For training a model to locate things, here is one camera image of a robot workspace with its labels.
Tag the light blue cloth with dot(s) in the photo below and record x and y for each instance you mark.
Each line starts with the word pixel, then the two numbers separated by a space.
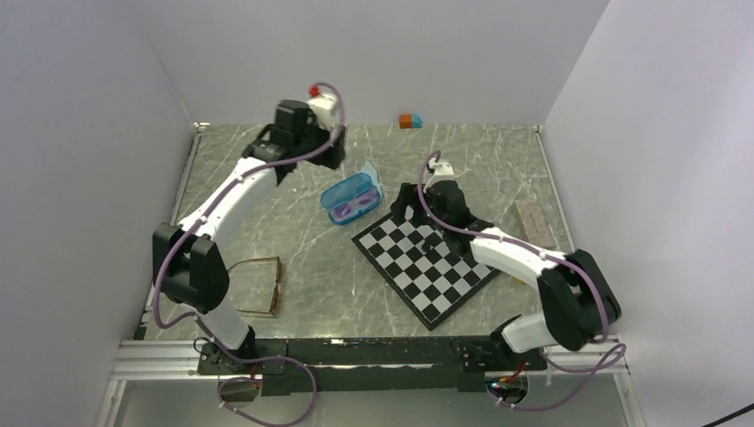
pixel 371 171

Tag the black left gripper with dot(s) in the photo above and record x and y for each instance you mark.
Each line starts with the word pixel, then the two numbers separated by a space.
pixel 330 159

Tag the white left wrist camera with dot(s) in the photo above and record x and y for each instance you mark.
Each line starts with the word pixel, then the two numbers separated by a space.
pixel 325 107

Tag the brown brick block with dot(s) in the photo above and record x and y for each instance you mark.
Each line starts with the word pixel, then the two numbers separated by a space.
pixel 534 224

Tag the brown sunglasses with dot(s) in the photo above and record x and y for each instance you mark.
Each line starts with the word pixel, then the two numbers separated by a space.
pixel 255 286

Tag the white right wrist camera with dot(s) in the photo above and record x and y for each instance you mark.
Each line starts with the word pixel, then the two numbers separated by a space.
pixel 437 171

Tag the blue glasses case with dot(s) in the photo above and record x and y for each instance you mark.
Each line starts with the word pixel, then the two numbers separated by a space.
pixel 345 191

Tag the black white chessboard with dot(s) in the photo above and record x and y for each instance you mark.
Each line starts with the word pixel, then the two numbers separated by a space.
pixel 433 285

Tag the purple pink sunglasses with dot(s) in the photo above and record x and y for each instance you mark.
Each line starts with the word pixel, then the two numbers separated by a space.
pixel 355 206

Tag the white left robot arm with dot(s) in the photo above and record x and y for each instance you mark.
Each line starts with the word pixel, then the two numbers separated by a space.
pixel 188 265

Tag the orange block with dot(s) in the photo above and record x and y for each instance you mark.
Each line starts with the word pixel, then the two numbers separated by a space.
pixel 405 121

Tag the black base frame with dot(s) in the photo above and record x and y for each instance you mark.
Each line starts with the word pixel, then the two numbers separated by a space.
pixel 462 363

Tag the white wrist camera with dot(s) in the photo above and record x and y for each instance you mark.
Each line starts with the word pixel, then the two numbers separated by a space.
pixel 325 107
pixel 437 171

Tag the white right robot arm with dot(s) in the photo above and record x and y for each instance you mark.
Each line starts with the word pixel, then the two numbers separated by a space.
pixel 577 304

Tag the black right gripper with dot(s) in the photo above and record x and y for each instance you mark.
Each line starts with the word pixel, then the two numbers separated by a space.
pixel 408 197

